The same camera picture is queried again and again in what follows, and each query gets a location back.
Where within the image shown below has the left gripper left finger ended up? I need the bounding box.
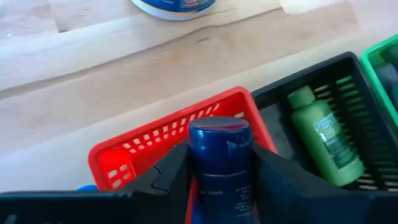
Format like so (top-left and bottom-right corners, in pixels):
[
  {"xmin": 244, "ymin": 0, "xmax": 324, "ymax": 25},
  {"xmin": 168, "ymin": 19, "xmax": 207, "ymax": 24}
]
[{"xmin": 119, "ymin": 141, "xmax": 193, "ymax": 224}]

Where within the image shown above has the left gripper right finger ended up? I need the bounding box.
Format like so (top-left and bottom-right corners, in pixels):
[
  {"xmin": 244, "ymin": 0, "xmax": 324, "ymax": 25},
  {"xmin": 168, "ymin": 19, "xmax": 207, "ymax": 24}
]
[{"xmin": 252, "ymin": 144, "xmax": 374, "ymax": 224}]

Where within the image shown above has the small green bottle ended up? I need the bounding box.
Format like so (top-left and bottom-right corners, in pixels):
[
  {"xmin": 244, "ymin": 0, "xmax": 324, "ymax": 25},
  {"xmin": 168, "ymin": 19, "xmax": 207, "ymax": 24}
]
[{"xmin": 286, "ymin": 85, "xmax": 366, "ymax": 188}]

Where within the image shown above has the dark blue travel tube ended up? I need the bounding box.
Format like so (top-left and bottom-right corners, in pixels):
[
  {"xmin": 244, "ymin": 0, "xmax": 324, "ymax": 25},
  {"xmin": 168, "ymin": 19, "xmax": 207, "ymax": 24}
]
[{"xmin": 187, "ymin": 116, "xmax": 261, "ymax": 224}]

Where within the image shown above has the grey deodorant stick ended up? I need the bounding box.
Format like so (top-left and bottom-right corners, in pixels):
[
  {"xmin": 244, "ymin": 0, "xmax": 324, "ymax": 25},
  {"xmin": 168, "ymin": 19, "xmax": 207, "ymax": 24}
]
[{"xmin": 375, "ymin": 62, "xmax": 398, "ymax": 110}]

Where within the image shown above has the red plastic basket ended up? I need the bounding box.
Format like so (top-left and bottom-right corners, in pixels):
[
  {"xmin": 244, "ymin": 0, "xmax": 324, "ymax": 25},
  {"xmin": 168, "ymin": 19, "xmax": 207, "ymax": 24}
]
[{"xmin": 87, "ymin": 85, "xmax": 279, "ymax": 224}]

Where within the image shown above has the black plastic basket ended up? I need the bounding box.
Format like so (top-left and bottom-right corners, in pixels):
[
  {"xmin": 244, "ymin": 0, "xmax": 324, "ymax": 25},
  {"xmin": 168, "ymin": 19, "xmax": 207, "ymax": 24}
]
[{"xmin": 251, "ymin": 50, "xmax": 398, "ymax": 192}]

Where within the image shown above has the green plastic basket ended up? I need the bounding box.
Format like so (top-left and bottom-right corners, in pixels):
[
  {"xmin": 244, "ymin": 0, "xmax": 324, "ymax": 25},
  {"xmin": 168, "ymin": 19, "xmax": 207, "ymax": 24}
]
[{"xmin": 360, "ymin": 33, "xmax": 398, "ymax": 129}]

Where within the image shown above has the white wipes canister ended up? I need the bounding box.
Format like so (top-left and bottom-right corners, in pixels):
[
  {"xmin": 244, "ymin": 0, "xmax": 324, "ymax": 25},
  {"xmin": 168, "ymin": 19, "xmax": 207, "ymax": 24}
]
[{"xmin": 130, "ymin": 0, "xmax": 218, "ymax": 22}]

